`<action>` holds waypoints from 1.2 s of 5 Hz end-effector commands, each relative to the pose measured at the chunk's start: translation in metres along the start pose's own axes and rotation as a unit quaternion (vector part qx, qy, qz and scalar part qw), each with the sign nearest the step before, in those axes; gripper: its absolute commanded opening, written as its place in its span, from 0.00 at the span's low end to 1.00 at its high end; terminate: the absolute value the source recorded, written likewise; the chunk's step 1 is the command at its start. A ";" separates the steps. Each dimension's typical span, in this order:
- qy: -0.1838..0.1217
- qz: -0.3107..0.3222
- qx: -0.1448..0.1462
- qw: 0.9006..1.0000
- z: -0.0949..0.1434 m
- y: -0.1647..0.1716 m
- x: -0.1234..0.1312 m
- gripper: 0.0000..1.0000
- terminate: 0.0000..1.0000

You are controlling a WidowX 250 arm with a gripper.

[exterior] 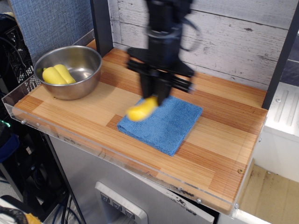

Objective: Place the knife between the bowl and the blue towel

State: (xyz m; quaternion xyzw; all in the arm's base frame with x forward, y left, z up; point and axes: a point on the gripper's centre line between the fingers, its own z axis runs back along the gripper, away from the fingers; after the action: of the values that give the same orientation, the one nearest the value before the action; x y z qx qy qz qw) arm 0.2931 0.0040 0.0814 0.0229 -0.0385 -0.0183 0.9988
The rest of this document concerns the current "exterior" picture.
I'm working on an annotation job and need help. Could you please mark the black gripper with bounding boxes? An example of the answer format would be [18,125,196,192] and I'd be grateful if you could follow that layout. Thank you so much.
[127,37,194,106]

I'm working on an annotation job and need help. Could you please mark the yellow handled white knife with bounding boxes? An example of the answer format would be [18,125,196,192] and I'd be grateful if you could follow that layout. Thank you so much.
[127,96,158,122]

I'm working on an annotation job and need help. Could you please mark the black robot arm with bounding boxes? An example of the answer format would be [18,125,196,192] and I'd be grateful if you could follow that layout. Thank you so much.
[127,0,195,105]

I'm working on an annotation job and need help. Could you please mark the blue folded towel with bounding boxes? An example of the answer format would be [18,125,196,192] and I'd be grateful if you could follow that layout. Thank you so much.
[117,96,203,156]

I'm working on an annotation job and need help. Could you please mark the stainless steel bowl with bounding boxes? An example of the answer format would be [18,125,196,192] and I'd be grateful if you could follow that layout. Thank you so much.
[34,46,102,100]

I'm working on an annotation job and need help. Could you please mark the yellow toy bell pepper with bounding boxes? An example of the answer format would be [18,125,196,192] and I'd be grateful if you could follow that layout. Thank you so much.
[42,64,76,84]

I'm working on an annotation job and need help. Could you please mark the silver toy dispenser panel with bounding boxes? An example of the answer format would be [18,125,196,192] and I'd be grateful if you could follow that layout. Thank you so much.
[94,182,148,224]

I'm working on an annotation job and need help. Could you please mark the black plastic crate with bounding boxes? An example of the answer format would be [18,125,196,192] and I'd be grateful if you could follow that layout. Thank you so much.
[0,25,33,92]

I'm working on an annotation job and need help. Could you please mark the clear acrylic table guard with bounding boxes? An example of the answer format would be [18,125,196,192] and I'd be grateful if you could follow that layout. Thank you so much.
[3,73,265,212]

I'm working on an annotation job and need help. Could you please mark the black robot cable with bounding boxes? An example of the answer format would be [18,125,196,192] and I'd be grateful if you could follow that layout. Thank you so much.
[180,16,202,52]

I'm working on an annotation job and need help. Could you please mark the left black frame post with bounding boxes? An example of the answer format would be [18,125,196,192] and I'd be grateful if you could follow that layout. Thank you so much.
[90,0,114,57]

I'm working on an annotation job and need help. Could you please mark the black frame post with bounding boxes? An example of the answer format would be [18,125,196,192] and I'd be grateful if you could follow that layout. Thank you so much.
[262,1,299,110]
[90,0,114,57]

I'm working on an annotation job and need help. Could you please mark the right black frame post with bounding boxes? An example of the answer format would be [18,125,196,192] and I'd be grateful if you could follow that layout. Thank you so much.
[262,1,299,110]

